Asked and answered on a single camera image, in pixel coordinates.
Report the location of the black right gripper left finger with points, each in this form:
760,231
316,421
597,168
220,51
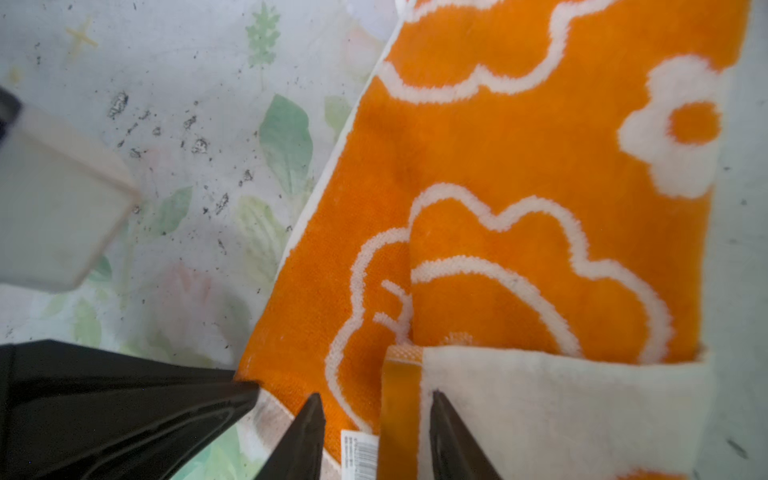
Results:
299,453

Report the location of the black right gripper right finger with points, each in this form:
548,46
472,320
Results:
455,453

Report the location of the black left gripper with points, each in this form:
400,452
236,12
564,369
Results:
74,412

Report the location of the orange white lion towel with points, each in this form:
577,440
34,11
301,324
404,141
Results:
515,216

